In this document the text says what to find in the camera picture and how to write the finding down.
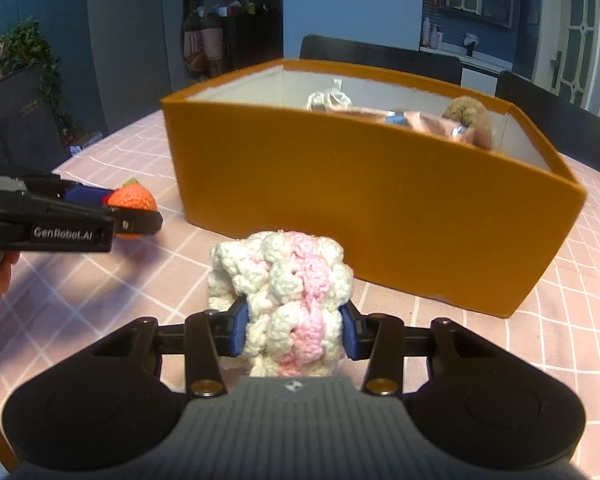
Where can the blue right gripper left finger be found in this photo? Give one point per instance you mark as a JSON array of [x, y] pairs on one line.
[[230, 328]]

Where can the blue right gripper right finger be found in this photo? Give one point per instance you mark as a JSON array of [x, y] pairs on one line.
[[358, 337]]

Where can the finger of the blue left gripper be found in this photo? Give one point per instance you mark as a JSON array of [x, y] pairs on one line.
[[130, 221], [88, 195]]

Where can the orange crochet fruit toy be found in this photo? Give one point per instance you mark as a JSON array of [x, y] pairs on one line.
[[131, 195]]

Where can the pink white crochet item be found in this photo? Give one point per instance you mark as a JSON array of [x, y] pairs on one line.
[[294, 284]]

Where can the white drawstring pouch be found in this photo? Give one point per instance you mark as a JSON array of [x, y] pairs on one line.
[[329, 100]]

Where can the brown plush toy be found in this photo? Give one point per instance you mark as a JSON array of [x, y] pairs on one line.
[[475, 118]]

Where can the dark cabinet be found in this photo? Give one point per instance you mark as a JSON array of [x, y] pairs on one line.
[[29, 135]]

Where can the green potted plant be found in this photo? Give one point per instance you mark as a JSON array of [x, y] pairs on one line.
[[25, 46]]

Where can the orange cardboard box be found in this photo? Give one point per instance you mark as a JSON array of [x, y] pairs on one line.
[[412, 211]]

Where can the black chair left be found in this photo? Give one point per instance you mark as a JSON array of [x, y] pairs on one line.
[[441, 67]]

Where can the black chair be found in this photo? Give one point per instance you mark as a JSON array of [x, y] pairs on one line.
[[573, 131], [441, 67]]

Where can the black chair right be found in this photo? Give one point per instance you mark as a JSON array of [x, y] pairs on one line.
[[573, 131]]

